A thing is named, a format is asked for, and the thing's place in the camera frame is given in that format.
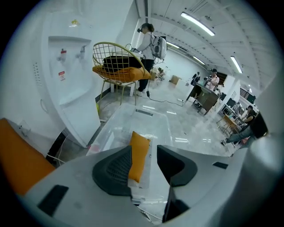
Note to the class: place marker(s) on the small orange pillow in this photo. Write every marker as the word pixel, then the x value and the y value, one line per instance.
pixel 138 155

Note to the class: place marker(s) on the black pillow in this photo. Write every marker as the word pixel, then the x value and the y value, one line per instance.
pixel 122 63

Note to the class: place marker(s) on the large orange pillow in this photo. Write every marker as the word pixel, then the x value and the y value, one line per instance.
pixel 20 159

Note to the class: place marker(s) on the white water dispenser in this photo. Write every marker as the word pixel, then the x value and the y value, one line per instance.
pixel 73 88

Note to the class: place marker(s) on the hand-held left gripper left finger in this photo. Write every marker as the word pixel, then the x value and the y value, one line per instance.
pixel 111 175

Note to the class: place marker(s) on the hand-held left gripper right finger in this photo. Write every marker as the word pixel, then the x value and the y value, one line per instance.
pixel 175 168

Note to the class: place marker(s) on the yellow object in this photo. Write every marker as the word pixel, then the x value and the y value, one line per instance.
pixel 75 22

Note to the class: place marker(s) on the cardboard box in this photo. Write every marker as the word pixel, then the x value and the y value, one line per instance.
pixel 175 79

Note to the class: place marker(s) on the clear plastic storage bin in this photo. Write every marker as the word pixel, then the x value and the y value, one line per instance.
pixel 137 124

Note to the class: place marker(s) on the long ceiling light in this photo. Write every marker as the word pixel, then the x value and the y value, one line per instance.
pixel 173 45
pixel 199 60
pixel 197 23
pixel 236 64

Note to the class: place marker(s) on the light wooden table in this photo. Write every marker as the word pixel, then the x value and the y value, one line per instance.
pixel 229 124

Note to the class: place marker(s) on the dark wooden desk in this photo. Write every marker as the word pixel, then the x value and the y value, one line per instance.
pixel 205 97

